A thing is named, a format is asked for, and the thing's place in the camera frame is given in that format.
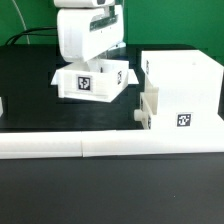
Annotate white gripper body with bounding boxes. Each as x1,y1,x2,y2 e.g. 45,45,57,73
57,5,124,62

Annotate white drawer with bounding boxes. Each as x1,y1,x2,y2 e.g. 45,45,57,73
55,59,129,102
134,87,159,130

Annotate white drawer cabinet box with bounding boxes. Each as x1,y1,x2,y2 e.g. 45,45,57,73
141,50,224,131

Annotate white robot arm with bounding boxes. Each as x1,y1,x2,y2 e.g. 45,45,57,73
54,0,124,69

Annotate white marker tag sheet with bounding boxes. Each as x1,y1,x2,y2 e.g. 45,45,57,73
51,69,139,85

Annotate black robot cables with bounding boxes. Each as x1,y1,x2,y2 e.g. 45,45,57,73
4,26,58,46

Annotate white thin cable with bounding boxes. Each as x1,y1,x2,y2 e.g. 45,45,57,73
11,0,31,45

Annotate white front guide rail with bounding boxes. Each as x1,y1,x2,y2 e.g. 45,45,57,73
0,129,224,160

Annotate white guide rail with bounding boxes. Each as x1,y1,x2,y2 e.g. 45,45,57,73
0,97,3,117
0,129,224,160

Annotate white left guide rail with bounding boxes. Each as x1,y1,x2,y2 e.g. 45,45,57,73
0,97,3,117

